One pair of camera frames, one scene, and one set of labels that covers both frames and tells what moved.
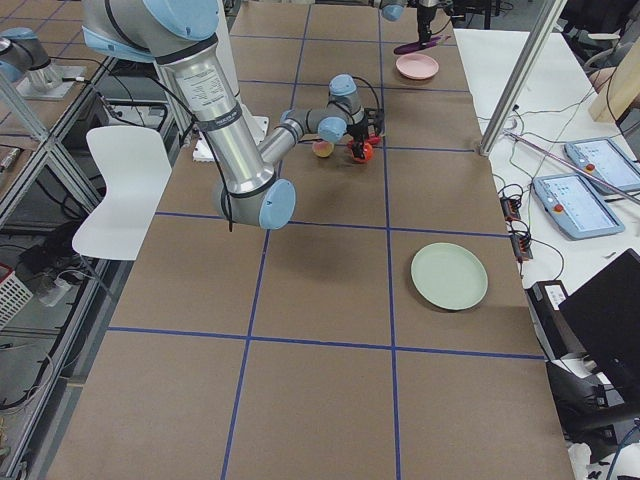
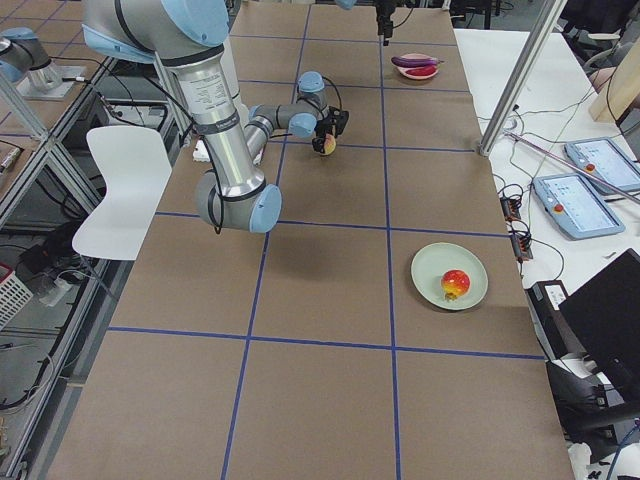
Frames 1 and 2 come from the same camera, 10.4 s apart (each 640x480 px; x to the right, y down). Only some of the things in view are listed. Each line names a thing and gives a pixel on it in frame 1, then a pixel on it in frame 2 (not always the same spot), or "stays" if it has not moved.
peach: (323, 148) stays
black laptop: (605, 317) stays
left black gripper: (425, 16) → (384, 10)
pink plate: (417, 66) stays
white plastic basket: (14, 295) stays
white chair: (136, 165) stays
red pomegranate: (368, 149) → (454, 284)
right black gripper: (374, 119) → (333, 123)
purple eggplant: (413, 46) → (413, 63)
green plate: (449, 276) stays
